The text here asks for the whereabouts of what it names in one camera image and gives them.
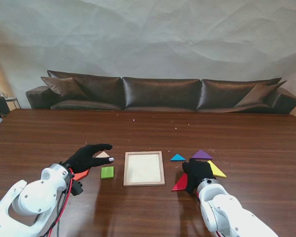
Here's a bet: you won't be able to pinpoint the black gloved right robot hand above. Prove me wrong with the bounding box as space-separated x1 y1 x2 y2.
182 158 215 195

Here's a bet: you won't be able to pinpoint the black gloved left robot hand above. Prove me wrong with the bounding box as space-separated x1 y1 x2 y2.
64 144 115 175

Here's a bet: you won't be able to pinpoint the large yellow tangram triangle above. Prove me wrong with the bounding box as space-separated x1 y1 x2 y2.
207 160 227 178

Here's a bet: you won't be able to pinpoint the large red tangram triangle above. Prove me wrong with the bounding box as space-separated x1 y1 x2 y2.
171 172 189 192

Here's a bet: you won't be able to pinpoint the purple tangram triangle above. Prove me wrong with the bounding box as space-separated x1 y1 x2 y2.
191 150 214 160

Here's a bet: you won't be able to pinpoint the orange tangram parallelogram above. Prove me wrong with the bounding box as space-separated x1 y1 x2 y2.
73 168 91 181

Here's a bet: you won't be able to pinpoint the green tangram square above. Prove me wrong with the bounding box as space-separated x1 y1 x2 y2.
101 166 115 179

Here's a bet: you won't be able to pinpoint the light wooden square tray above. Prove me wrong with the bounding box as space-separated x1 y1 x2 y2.
123 151 166 187

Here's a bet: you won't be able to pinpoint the brown throw cushion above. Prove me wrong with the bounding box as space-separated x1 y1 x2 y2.
233 80 288 108
40 76 89 101

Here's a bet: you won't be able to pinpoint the dark brown leather sofa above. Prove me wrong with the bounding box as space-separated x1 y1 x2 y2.
25 70 296 115

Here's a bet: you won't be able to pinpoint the small metal side table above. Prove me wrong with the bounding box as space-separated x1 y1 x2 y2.
3 92 22 110

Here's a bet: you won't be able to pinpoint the white crumpled backdrop sheet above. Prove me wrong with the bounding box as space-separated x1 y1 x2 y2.
0 0 296 117

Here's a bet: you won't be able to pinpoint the red black left arm cables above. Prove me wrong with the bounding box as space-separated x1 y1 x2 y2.
32 167 76 237

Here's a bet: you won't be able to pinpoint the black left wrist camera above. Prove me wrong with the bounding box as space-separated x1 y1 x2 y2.
71 179 84 197

